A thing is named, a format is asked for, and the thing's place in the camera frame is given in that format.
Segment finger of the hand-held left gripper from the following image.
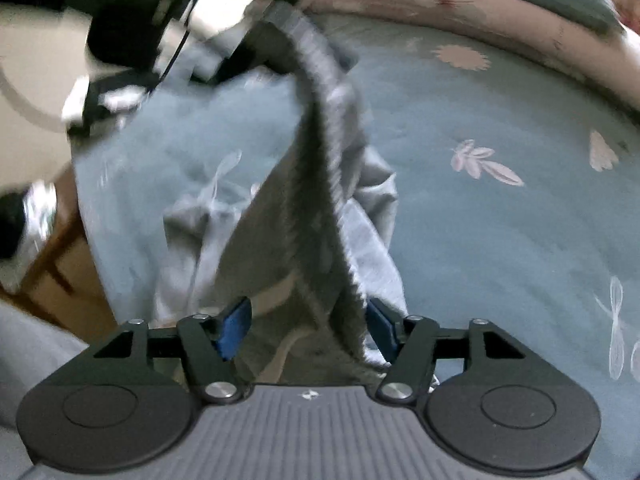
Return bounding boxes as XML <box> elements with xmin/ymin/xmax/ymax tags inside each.
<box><xmin>215</xmin><ymin>0</ymin><xmax>313</xmax><ymax>86</ymax></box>

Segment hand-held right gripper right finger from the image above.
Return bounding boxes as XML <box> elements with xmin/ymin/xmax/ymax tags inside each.
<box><xmin>367</xmin><ymin>297</ymin><xmax>528</xmax><ymax>406</ymax></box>

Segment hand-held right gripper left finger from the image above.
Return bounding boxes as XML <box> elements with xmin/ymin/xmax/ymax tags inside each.
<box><xmin>94</xmin><ymin>296</ymin><xmax>253</xmax><ymax>406</ymax></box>

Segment grey sweatpants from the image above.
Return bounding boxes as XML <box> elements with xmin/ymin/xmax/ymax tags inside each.
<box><xmin>155</xmin><ymin>2</ymin><xmax>412</xmax><ymax>386</ymax></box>

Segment teal patterned bed sheet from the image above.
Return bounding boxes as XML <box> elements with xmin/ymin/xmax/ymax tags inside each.
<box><xmin>72</xmin><ymin>12</ymin><xmax>640</xmax><ymax>456</ymax></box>

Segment wooden bedside cabinet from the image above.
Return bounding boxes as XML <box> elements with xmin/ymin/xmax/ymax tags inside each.
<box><xmin>0</xmin><ymin>165</ymin><xmax>118</xmax><ymax>333</ymax></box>

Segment person's grey trouser leg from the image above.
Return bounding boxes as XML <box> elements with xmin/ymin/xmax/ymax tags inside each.
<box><xmin>0</xmin><ymin>300</ymin><xmax>103</xmax><ymax>480</ymax></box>

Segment shiny silver wrapper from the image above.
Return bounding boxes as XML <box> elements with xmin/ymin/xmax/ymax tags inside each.
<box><xmin>22</xmin><ymin>180</ymin><xmax>58</xmax><ymax>241</ymax></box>

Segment pink floral folded quilt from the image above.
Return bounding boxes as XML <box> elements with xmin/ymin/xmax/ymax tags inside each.
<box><xmin>300</xmin><ymin>0</ymin><xmax>640</xmax><ymax>128</ymax></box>

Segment black cable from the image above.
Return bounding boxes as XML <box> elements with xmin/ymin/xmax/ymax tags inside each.
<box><xmin>147</xmin><ymin>0</ymin><xmax>216</xmax><ymax>95</ymax></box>

